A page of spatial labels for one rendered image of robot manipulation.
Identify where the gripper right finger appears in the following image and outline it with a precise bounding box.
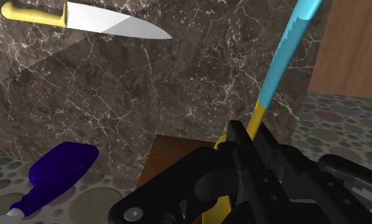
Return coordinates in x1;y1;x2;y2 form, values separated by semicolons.
254;123;372;224

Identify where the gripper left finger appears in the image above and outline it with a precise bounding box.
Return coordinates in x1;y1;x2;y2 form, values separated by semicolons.
107;120;292;224

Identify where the yellow spatula with blue handle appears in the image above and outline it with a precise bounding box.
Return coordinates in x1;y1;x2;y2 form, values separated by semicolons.
201;0;324;224

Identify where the brown wooden board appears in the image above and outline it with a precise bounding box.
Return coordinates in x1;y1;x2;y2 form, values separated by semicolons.
135;134;218;191

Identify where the brown wooden cabinet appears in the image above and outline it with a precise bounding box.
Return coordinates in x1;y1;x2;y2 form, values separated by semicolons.
307;0;372;101

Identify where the yellow-handled kitchen knife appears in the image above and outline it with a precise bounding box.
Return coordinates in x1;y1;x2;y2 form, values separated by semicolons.
0;1;174;41

